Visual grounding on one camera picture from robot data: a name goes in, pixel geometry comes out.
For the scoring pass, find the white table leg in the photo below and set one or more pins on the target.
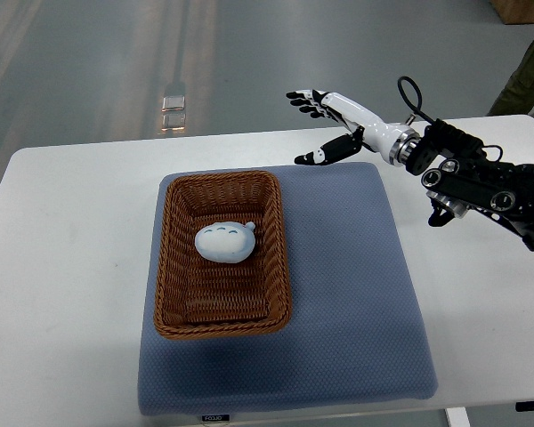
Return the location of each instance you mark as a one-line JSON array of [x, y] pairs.
[[457, 417]]

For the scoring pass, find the metal floor socket plates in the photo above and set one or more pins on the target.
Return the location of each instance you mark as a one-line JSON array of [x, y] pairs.
[[173, 113]]

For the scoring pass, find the black bracket at table edge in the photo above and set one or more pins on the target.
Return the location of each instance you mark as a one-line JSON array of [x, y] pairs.
[[525, 406]]

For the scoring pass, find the bystander olive green trousers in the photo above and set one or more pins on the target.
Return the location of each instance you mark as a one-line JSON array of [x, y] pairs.
[[517, 96]]

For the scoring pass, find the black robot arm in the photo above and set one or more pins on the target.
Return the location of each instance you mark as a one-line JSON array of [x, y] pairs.
[[458, 176]]

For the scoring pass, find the cardboard box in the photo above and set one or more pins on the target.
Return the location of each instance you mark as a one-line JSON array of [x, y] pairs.
[[514, 12]]

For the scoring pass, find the blue quilted mat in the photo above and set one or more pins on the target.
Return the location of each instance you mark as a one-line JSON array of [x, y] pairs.
[[355, 335]]

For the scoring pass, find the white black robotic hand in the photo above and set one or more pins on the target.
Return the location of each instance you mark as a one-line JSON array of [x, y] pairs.
[[365, 130]]

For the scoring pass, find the blue white plush toy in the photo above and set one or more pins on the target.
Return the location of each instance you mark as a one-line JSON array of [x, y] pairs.
[[226, 242]]

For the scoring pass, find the brown wicker basket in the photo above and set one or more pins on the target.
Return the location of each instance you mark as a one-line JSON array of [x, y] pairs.
[[198, 299]]

